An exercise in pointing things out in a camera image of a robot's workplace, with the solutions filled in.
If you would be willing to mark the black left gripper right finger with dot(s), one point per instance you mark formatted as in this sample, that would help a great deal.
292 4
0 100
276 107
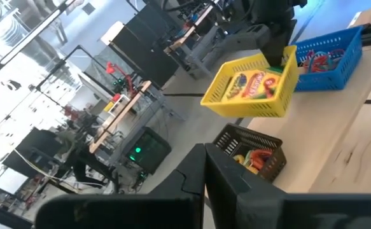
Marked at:
268 210

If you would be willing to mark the black mesh basket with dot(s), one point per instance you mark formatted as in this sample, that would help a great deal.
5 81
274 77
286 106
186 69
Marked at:
268 140

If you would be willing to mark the dark partition panel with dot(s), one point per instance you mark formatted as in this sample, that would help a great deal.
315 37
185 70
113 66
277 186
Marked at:
147 47

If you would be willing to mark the blue plastic basket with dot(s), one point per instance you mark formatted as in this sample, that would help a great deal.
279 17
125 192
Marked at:
331 79

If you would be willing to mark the long wooden workbench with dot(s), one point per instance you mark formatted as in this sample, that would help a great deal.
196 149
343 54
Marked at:
121 116

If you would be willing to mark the black computer green light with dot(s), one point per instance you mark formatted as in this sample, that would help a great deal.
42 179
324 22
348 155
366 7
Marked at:
150 149

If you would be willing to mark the yellow plastic basket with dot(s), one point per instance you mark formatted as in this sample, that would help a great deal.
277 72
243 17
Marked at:
252 109

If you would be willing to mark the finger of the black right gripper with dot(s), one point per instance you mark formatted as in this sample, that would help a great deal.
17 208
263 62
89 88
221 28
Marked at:
274 55

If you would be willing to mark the red machine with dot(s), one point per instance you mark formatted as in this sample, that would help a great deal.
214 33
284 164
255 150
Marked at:
121 71

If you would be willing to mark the yellow green crayon box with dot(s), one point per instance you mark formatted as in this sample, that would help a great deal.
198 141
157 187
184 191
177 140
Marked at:
252 86

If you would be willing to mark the dark red rubber bands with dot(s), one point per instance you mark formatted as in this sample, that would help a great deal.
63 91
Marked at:
320 65

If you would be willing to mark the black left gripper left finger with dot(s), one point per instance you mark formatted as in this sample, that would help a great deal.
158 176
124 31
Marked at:
159 210

